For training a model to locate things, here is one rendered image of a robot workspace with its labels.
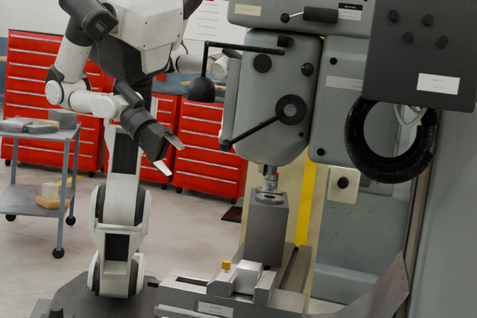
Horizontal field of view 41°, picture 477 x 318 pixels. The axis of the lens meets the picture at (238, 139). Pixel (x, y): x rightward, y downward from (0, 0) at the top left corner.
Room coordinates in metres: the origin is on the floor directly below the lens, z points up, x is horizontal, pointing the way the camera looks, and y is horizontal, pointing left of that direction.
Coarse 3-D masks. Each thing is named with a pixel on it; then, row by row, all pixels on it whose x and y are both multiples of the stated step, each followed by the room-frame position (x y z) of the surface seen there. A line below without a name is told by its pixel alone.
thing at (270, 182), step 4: (264, 176) 1.99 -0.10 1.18; (268, 176) 1.98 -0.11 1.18; (272, 176) 1.97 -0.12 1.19; (276, 176) 1.98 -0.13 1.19; (264, 180) 1.99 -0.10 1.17; (268, 180) 1.98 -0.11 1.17; (272, 180) 1.98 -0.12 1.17; (276, 180) 1.98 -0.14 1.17; (264, 184) 1.99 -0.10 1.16; (268, 184) 1.98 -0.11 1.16; (272, 184) 1.98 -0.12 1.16; (276, 184) 1.98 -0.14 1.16; (264, 188) 1.98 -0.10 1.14; (268, 188) 1.98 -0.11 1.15; (272, 188) 1.98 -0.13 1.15; (276, 188) 1.99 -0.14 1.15
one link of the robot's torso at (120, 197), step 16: (112, 128) 2.12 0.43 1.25; (112, 144) 2.10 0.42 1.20; (128, 144) 2.15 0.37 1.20; (112, 160) 2.10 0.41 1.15; (128, 160) 2.14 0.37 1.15; (112, 176) 2.06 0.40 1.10; (128, 176) 2.07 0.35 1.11; (112, 192) 2.04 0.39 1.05; (128, 192) 2.05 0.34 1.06; (144, 192) 2.09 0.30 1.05; (96, 208) 2.04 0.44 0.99; (112, 208) 2.03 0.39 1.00; (128, 208) 2.03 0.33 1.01; (112, 224) 2.08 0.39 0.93; (128, 224) 2.06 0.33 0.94
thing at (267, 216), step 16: (256, 192) 1.98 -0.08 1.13; (272, 192) 1.96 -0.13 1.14; (256, 208) 1.84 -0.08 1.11; (272, 208) 1.84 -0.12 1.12; (288, 208) 1.84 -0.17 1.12; (256, 224) 1.84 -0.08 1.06; (272, 224) 1.84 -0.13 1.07; (256, 240) 1.84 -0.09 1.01; (272, 240) 1.84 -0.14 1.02; (256, 256) 1.84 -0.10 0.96; (272, 256) 1.84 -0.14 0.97
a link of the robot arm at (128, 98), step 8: (120, 88) 1.84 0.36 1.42; (128, 88) 1.84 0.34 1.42; (112, 96) 1.85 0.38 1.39; (120, 96) 1.86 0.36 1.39; (128, 96) 1.82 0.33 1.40; (136, 96) 1.82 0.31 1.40; (120, 104) 1.82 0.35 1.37; (128, 104) 1.84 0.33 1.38; (136, 104) 1.81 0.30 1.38; (120, 112) 1.83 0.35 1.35; (128, 112) 1.81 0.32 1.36; (136, 112) 1.81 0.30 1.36; (120, 120) 1.85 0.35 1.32
